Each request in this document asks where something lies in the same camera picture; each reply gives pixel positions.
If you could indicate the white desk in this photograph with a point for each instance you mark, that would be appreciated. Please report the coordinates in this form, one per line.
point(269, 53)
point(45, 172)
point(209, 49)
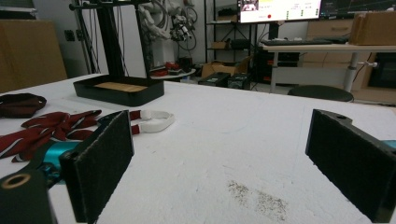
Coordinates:
point(330, 48)

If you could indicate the brown cardboard panel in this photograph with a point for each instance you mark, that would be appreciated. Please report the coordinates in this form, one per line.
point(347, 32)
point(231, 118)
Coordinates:
point(29, 56)

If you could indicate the black rack with wooden tray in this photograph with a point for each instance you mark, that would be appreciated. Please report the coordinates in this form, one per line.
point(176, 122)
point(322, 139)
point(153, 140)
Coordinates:
point(118, 95)

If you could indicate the black metal shelf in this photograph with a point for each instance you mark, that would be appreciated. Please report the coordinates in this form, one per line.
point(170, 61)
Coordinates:
point(230, 34)

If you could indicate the black computer tower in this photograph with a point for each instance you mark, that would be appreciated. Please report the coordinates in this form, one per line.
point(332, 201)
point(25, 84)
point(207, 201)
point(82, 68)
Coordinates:
point(214, 79)
point(239, 82)

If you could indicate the black metal frame stand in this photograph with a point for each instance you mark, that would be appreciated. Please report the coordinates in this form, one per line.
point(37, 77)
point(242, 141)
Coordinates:
point(110, 40)

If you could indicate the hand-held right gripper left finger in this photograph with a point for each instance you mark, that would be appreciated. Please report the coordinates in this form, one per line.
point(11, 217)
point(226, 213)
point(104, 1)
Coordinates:
point(99, 161)

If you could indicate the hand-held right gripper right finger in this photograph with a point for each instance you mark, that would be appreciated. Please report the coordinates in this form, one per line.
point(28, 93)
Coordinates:
point(351, 161)

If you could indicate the round white table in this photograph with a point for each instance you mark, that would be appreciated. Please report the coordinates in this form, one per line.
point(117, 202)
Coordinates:
point(172, 74)

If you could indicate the black round stool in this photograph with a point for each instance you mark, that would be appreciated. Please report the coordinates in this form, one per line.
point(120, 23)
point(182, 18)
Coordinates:
point(320, 93)

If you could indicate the wooden drawer cabinet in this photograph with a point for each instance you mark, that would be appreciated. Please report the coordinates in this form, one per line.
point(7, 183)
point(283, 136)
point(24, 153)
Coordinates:
point(328, 29)

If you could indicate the black keyboard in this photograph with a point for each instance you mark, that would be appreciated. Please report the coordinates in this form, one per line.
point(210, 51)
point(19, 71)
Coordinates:
point(295, 42)

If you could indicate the white foam mat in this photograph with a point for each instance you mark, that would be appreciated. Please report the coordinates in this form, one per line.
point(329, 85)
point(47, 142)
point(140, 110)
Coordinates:
point(224, 130)

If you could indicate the lit computer monitor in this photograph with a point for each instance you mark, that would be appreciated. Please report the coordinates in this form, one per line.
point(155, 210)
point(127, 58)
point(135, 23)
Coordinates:
point(280, 11)

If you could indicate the open cardboard box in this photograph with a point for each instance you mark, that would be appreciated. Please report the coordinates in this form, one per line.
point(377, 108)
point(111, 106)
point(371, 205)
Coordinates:
point(222, 67)

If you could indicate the dark computer monitor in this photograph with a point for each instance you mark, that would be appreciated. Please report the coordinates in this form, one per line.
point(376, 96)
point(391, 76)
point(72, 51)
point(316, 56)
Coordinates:
point(358, 6)

